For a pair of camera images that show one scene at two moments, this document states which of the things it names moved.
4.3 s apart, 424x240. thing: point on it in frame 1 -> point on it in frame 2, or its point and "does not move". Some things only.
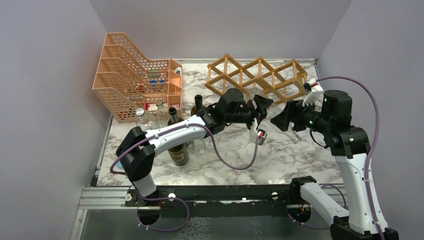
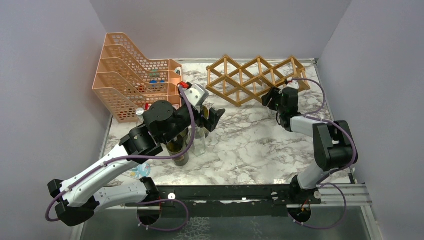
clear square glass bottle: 199,146 does not move
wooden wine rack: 258,77 does not move
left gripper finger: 262,105 -> 214,117
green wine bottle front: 179,154 does not move
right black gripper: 292,112 -> 267,98
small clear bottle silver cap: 142,121 does not move
